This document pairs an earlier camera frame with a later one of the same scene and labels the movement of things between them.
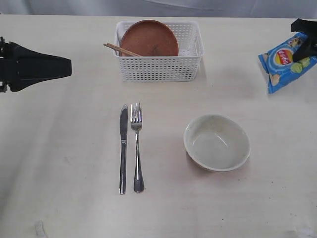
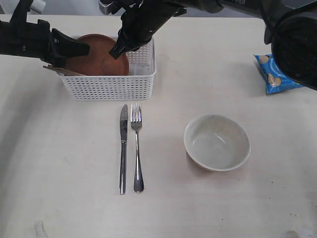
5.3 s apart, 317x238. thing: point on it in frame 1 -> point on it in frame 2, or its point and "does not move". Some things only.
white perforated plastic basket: x=184 y=68 -> x=136 y=85
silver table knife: x=124 y=123 does not move
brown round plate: x=149 y=38 -> x=99 y=62
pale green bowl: x=216 y=143 does not move
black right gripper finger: x=308 y=48 -> x=121 y=48
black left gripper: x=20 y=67 -> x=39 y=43
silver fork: x=136 y=121 does not move
